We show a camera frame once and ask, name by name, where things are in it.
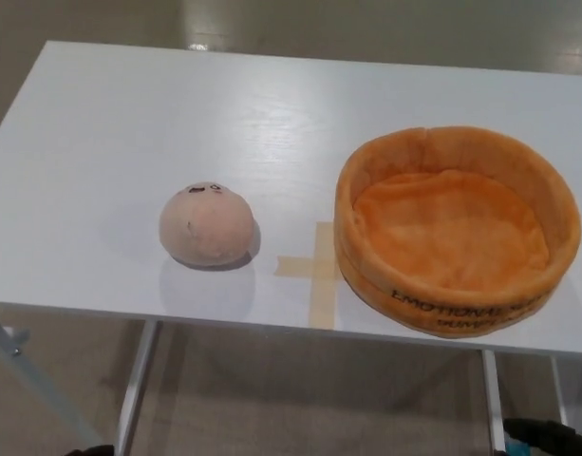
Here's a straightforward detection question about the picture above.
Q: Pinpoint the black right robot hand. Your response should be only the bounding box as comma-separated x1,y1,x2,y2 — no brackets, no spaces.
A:
502,416,582,456

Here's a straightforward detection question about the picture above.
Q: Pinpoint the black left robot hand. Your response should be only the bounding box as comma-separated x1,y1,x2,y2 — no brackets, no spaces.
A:
65,443,115,456

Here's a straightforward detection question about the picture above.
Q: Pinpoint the pink round plush toy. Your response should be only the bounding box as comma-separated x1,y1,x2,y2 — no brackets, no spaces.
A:
158,181,257,265

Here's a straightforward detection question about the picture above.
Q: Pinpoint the orange plush round plate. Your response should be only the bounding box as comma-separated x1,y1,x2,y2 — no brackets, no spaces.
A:
332,123,582,339

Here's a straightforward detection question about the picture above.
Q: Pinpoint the white table leg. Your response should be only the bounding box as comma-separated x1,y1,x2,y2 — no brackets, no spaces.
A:
479,349,509,456
549,353,571,428
114,319,164,456

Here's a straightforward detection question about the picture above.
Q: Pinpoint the long beige masking tape strip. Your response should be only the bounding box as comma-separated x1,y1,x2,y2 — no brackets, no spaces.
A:
309,220,340,330

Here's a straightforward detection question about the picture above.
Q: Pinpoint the short beige masking tape strip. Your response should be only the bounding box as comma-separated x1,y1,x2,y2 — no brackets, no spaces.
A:
276,255,342,279

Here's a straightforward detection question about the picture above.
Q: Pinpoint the grey metal frame bar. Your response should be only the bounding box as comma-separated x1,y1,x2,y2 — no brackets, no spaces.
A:
0,307,102,456

